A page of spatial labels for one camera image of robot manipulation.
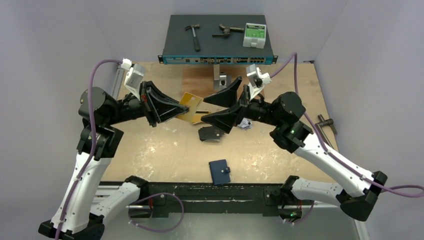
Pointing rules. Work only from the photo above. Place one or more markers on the rusty metal clamp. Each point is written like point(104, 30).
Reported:
point(227, 30)

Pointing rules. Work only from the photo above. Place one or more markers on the network switch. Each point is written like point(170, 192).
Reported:
point(179, 45)

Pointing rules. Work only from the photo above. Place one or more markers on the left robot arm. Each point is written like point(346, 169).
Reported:
point(77, 217)

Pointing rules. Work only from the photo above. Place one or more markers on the hammer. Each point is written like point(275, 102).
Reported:
point(193, 28)

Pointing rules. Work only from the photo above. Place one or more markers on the plywood board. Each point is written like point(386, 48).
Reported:
point(199, 80)

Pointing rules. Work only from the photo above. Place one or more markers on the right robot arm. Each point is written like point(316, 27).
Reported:
point(354, 190)

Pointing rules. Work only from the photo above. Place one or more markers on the white green box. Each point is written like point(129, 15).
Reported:
point(255, 35)

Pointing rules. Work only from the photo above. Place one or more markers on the navy blue card holder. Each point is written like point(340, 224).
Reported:
point(220, 172)

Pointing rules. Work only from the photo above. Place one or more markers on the black card pile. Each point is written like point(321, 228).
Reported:
point(210, 134)

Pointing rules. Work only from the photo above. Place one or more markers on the metal bracket stand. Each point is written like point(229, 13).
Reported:
point(220, 79)

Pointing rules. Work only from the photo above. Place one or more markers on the gold credit card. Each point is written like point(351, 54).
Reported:
point(192, 102)

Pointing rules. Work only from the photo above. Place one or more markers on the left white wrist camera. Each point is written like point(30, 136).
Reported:
point(134, 76)

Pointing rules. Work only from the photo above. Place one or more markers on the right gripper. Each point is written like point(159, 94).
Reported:
point(241, 106)

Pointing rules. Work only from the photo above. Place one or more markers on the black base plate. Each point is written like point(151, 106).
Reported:
point(267, 199)

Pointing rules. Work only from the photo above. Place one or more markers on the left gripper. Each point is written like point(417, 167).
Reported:
point(161, 110)

